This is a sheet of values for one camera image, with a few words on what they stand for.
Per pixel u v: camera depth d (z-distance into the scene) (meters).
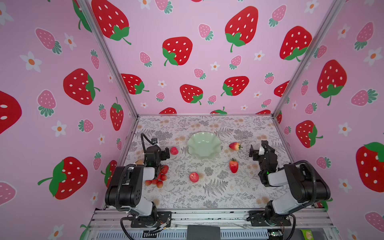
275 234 0.70
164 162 0.94
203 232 0.69
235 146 0.98
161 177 0.86
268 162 0.69
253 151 0.84
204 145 1.01
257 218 0.73
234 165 0.90
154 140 0.83
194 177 0.84
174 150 0.95
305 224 0.73
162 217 0.75
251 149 0.86
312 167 0.51
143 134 0.75
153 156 0.73
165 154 0.88
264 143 0.78
